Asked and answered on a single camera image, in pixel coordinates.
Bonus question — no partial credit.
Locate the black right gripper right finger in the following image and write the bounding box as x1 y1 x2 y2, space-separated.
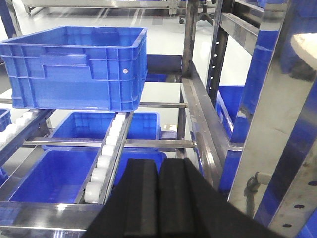
159 158 280 238

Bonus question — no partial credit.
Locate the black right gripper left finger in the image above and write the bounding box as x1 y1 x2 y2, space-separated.
85 159 159 238

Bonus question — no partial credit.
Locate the white roller conveyor track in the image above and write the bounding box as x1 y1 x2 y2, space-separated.
84 113 126 204

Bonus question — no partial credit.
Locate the blue bin lower front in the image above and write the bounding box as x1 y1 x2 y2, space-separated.
7 148 167 204

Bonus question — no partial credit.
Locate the blue bin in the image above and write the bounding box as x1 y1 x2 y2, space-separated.
49 112 161 140
7 148 167 204

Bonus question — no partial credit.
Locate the blue bin lower rear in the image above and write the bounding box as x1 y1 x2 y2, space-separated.
49 112 161 140

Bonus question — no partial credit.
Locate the large blue plastic crate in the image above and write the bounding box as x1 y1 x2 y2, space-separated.
0 26 148 112

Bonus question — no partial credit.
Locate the black office chair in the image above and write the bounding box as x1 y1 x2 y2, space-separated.
178 0 216 25

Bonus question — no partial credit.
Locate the stainless steel shelf frame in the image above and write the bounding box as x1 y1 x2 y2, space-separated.
0 0 317 238

